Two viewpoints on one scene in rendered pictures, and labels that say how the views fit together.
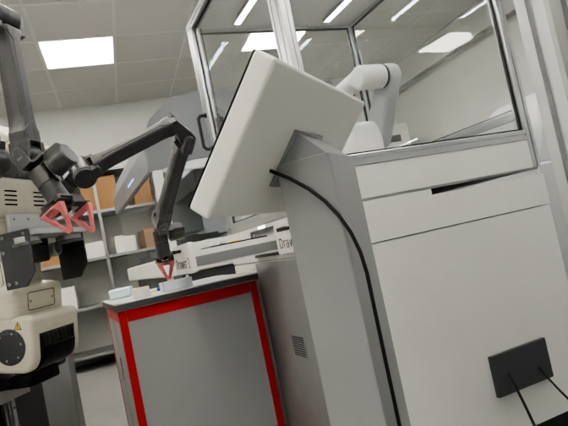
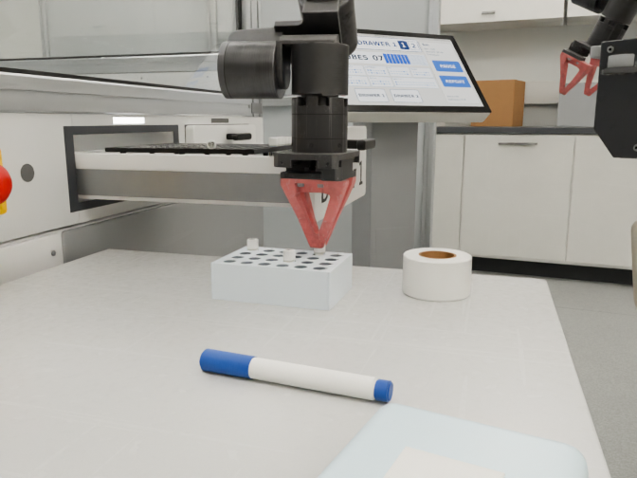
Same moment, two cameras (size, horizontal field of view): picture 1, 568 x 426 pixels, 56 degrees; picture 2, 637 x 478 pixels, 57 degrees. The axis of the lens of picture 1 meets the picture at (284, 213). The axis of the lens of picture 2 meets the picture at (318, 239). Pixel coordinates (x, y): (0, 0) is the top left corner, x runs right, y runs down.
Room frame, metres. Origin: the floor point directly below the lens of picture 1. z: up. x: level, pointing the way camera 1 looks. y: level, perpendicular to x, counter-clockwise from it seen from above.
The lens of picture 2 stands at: (2.66, 0.90, 0.94)
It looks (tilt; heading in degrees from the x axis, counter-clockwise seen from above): 11 degrees down; 220
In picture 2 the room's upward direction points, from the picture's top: straight up
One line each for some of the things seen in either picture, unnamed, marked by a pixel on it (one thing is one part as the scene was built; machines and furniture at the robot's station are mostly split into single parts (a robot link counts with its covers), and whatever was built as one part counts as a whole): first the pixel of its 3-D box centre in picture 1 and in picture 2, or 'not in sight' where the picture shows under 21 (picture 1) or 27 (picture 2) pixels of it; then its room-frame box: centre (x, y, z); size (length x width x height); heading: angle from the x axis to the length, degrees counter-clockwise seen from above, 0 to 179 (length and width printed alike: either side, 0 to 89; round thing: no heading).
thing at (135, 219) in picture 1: (217, 216); not in sight; (3.84, 0.48, 1.13); 1.78 x 1.14 x 0.45; 23
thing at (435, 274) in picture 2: (140, 292); (436, 273); (2.12, 0.62, 0.78); 0.07 x 0.07 x 0.04
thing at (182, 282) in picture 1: (176, 284); (283, 275); (2.23, 0.50, 0.78); 0.12 x 0.08 x 0.04; 112
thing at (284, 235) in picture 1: (293, 236); (225, 152); (1.85, -0.02, 0.87); 0.29 x 0.02 x 0.11; 23
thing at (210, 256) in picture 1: (237, 250); (202, 170); (2.09, 0.21, 0.86); 0.40 x 0.26 x 0.06; 113
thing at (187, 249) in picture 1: (184, 259); (338, 167); (2.01, 0.40, 0.87); 0.29 x 0.02 x 0.11; 23
